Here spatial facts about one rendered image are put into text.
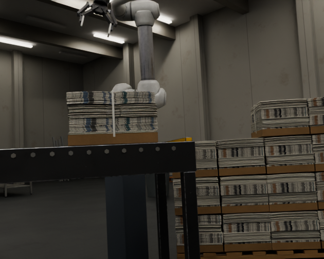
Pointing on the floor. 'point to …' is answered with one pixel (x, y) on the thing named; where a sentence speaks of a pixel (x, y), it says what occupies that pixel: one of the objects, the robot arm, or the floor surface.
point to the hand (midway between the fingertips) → (95, 30)
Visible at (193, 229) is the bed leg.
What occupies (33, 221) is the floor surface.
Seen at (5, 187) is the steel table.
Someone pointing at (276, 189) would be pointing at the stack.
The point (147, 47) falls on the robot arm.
